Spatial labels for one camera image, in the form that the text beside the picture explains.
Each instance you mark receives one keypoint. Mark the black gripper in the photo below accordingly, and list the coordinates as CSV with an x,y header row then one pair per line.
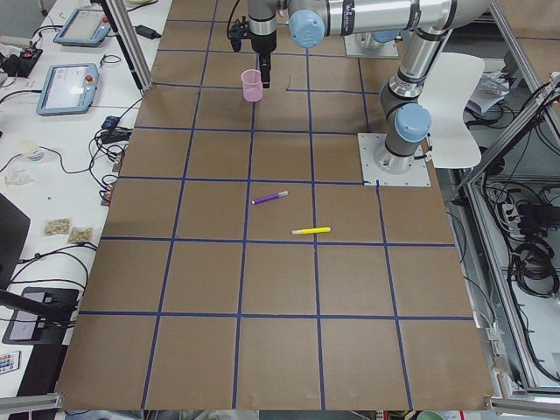
x,y
263,43

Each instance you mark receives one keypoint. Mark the pink plastic cup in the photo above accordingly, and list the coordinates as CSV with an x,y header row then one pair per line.
x,y
252,85

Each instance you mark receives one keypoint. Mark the purple pen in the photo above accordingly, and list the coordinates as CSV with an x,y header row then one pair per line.
x,y
270,197

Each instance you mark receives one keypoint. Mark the black power adapter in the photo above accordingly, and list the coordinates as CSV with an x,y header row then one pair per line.
x,y
147,32

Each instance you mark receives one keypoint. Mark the yellow highlighter pen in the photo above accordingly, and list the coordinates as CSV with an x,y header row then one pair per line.
x,y
311,231

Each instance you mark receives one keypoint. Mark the upper blue teach pendant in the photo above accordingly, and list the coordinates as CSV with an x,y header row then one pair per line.
x,y
84,27

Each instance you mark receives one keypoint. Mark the blue teach pendant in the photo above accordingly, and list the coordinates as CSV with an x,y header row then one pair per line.
x,y
68,89
84,27

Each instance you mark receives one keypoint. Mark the lower blue teach pendant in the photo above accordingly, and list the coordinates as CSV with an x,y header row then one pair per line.
x,y
68,89

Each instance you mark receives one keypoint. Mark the brown paper table mat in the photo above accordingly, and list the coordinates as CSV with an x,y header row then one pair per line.
x,y
198,299

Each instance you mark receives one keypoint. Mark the black emergency stop box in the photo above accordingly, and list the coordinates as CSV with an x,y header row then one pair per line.
x,y
26,61

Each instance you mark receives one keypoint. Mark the bag of snacks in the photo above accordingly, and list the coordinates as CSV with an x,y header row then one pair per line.
x,y
80,234
60,226

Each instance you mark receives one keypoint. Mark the small remote control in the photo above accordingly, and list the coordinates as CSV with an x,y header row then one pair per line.
x,y
9,362

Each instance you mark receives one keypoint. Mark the aluminium frame post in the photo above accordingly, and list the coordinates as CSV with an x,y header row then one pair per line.
x,y
126,37

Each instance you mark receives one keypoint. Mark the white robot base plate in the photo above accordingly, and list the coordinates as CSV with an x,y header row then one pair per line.
x,y
380,168

